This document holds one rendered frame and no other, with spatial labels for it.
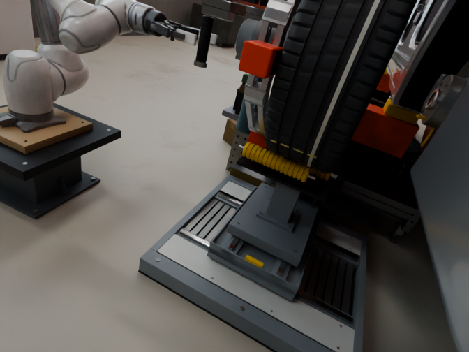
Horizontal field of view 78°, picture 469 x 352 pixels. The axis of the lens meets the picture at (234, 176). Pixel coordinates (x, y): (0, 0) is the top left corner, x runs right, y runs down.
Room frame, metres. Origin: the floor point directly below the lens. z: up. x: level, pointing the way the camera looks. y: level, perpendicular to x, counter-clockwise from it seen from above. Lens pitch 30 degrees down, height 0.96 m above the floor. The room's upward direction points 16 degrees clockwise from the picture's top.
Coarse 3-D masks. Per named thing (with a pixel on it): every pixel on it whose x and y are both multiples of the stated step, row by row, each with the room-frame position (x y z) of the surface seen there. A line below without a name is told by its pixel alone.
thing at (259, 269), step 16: (240, 208) 1.10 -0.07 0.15; (224, 240) 0.87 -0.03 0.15; (240, 240) 0.88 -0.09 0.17; (224, 256) 0.80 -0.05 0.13; (240, 256) 0.79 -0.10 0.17; (256, 256) 0.84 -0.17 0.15; (272, 256) 0.86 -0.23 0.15; (304, 256) 0.91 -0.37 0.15; (240, 272) 0.78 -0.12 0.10; (256, 272) 0.77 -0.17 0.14; (272, 272) 0.76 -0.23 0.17; (288, 272) 0.80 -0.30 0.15; (272, 288) 0.74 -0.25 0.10; (288, 288) 0.73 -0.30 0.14
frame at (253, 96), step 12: (276, 0) 0.85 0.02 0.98; (288, 0) 0.85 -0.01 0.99; (300, 0) 0.89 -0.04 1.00; (276, 12) 0.83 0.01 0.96; (288, 12) 0.82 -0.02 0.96; (264, 24) 0.83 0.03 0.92; (276, 24) 0.83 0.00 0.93; (288, 24) 0.84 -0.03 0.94; (264, 36) 0.83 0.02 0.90; (276, 36) 0.82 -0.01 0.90; (252, 84) 0.83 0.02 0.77; (264, 84) 0.82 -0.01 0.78; (252, 96) 0.83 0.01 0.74; (264, 96) 0.82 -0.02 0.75; (252, 108) 0.89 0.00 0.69; (264, 108) 0.86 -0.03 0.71; (252, 120) 0.92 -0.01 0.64; (264, 120) 0.90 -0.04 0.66; (264, 132) 0.95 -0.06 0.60
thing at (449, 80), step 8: (464, 72) 0.99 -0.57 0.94; (448, 80) 0.92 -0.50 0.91; (456, 80) 0.89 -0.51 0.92; (464, 80) 0.89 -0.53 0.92; (440, 88) 0.95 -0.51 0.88; (448, 88) 0.87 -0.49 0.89; (456, 88) 0.87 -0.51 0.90; (440, 96) 0.90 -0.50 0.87; (448, 96) 0.86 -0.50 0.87; (456, 96) 0.86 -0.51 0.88; (440, 104) 0.86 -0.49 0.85; (448, 104) 0.85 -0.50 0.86; (424, 112) 0.96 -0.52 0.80; (432, 112) 0.88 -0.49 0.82; (440, 112) 0.85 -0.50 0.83; (424, 120) 0.91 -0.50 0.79; (432, 120) 0.87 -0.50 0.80; (440, 120) 0.86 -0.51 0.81; (432, 128) 0.96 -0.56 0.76; (424, 136) 0.98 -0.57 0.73; (432, 136) 0.91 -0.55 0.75; (424, 144) 0.93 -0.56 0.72
